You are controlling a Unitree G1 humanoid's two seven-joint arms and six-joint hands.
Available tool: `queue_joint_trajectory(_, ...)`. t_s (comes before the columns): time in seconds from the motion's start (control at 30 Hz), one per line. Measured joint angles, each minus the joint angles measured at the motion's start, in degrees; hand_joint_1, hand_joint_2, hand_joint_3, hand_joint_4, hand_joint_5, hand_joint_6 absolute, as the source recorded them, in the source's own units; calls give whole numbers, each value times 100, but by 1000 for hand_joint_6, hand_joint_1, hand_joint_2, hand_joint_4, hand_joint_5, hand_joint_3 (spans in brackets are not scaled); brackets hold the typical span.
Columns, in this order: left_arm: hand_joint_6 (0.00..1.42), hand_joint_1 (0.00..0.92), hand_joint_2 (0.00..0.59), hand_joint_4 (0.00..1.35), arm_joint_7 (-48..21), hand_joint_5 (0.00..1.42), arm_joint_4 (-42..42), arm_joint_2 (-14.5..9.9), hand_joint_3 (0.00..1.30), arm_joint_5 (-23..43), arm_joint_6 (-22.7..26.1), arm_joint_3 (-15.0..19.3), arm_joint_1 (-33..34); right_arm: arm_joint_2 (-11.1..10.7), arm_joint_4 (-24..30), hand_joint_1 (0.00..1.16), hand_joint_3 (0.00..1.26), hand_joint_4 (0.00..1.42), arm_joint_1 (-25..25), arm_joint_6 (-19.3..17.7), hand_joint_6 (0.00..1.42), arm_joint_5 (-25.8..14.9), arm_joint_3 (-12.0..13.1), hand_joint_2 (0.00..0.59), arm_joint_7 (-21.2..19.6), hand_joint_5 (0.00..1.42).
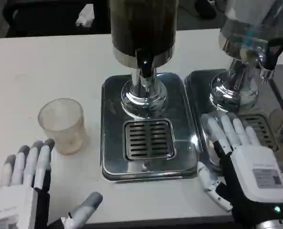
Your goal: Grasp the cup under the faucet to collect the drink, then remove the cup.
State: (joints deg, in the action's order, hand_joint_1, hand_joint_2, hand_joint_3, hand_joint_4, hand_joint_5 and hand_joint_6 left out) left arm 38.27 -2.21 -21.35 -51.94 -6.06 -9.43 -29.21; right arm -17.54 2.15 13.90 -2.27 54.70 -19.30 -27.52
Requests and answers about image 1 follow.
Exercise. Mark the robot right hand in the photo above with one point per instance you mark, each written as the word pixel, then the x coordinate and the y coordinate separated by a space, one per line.
pixel 253 167

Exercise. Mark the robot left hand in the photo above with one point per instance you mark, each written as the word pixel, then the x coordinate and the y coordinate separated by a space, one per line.
pixel 20 198

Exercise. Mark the robot right arm silver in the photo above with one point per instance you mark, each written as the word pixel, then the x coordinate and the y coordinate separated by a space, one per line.
pixel 272 224

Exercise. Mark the slotted steel tray grid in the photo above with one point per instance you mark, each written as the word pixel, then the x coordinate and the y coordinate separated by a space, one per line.
pixel 263 128
pixel 149 139

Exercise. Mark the steel drip tray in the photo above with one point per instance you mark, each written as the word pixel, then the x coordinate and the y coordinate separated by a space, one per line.
pixel 184 143
pixel 198 90

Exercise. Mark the clear ribbed glass cup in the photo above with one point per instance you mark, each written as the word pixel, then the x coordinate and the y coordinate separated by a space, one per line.
pixel 65 124

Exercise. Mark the black tap lever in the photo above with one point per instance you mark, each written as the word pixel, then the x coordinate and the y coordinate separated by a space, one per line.
pixel 144 63
pixel 276 51

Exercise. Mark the clear drink dispenser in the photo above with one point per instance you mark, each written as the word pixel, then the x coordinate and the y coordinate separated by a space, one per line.
pixel 246 23

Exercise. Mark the dark drink dispenser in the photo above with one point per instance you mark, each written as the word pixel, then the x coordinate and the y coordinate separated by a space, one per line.
pixel 141 26

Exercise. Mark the white crumpled cloth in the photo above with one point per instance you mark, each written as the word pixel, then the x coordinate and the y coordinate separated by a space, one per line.
pixel 85 15

